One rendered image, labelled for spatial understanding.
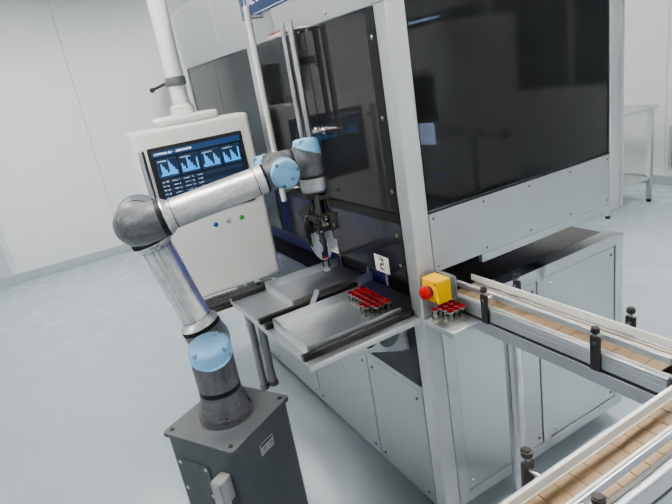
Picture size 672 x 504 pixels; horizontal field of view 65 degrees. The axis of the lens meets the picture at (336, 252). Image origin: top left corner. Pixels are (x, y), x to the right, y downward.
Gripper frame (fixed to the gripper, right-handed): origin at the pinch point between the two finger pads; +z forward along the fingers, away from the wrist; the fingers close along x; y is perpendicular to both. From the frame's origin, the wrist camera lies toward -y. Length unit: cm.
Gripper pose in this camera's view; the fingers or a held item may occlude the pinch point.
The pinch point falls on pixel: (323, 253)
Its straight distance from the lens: 162.9
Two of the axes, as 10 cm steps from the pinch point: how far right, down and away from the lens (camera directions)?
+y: 4.9, 2.0, -8.5
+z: 1.7, 9.3, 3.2
